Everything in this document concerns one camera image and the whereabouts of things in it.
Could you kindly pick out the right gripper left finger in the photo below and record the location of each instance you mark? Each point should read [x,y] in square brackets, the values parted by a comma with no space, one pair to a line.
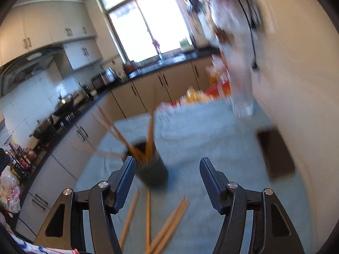
[63,227]

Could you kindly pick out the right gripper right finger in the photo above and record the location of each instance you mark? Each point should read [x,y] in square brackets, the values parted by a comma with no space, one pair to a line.
[272,229]

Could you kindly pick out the lower kitchen cabinets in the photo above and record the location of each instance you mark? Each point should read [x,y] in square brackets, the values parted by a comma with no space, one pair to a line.
[63,161]

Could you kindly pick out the kitchen sink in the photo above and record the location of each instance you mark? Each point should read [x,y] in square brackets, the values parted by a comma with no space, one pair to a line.
[170,60]

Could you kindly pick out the black smartphone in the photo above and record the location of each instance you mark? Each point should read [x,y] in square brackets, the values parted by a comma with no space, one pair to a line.
[277,158]

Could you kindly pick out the soy sauce bottle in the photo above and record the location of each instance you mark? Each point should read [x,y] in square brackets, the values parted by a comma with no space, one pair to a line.
[19,155]

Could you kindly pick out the blue-grey towel table cover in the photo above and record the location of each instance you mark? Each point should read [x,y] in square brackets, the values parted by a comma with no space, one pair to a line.
[185,135]

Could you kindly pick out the steel pot with lid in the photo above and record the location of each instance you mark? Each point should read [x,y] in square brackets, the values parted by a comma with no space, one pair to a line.
[42,128]

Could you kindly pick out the dark utensil holder cup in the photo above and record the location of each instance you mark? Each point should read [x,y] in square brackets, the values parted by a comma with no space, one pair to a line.
[154,174]

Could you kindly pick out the black wok with lid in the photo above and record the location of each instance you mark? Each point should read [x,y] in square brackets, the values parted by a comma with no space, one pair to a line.
[65,104]

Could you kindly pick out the red plastic basin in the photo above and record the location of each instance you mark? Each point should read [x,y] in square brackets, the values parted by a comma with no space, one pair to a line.
[214,91]

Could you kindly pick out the silver rice cooker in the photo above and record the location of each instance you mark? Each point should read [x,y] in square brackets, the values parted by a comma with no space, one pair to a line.
[104,78]

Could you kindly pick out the range hood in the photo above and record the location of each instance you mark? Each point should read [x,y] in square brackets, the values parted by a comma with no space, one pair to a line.
[26,66]

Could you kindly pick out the clear glass beer mug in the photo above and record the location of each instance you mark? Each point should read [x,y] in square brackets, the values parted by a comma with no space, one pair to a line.
[239,79]

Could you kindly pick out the brown cooking pot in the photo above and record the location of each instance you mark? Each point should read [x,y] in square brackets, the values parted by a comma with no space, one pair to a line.
[130,67]

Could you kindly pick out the window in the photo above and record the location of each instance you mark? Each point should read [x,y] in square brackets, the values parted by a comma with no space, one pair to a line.
[146,29]

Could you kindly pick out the upper wall cabinets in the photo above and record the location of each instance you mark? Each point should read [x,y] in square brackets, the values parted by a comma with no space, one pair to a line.
[33,26]

